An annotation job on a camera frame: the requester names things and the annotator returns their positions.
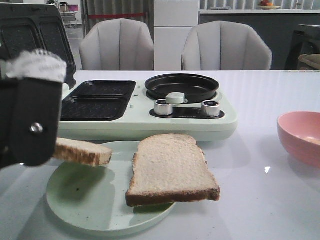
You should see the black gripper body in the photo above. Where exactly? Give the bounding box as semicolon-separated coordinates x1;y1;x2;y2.
0;49;67;169

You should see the mint green breakfast maker lid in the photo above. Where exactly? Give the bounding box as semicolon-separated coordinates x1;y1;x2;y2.
0;3;76;89

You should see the white bread slice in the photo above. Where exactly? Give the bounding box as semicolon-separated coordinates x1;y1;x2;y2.
125;133;221;207
53;137;113;167

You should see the pink plastic bowl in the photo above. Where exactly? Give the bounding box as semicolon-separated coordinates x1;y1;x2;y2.
277;111;320;168

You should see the left grey upholstered chair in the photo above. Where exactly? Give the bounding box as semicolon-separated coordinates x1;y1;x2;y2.
79;18;155;71

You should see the grey upholstered chair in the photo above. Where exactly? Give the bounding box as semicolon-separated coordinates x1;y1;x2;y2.
79;18;155;71
181;21;273;71

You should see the mint green round plate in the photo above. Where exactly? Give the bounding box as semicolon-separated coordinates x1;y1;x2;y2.
46;141;175;237

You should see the left silver control knob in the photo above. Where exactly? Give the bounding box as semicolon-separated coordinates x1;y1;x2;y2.
154;99;173;116

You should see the silver control knob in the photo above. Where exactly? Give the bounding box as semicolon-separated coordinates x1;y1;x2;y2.
201;100;221;118
154;99;173;116

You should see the white refrigerator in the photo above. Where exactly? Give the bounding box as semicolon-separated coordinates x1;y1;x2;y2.
153;0;200;71

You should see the black round frying pan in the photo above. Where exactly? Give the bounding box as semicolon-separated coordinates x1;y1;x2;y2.
144;73;220;104

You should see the right silver control knob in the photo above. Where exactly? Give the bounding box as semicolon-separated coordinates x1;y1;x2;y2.
201;100;221;118

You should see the right grey upholstered chair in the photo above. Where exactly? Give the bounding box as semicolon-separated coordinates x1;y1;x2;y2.
181;21;273;71

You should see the fruit bowl on counter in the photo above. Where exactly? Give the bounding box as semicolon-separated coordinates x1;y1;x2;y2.
256;0;281;10

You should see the grey counter with white top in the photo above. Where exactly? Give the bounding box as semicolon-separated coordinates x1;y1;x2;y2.
199;9;320;70

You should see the dark washing machine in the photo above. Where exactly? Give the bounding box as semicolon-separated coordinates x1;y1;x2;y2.
284;24;320;70

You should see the beige cushion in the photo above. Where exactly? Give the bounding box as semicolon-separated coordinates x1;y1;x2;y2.
298;53;320;71

